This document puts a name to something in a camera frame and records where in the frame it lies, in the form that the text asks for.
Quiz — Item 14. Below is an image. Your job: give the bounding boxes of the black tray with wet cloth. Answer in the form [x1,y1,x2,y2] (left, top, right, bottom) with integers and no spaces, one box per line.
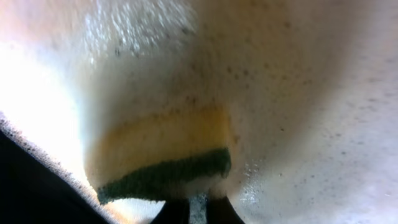
[1,1,397,223]

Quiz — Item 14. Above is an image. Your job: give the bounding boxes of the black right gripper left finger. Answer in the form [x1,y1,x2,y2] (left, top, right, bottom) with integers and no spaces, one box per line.
[150,199,190,224]

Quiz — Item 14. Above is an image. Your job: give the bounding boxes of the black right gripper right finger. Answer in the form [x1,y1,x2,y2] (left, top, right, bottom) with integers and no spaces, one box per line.
[206,197,244,224]

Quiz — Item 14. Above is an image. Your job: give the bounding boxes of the green and yellow sponge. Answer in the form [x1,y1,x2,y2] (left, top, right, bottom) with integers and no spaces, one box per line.
[84,106,231,204]

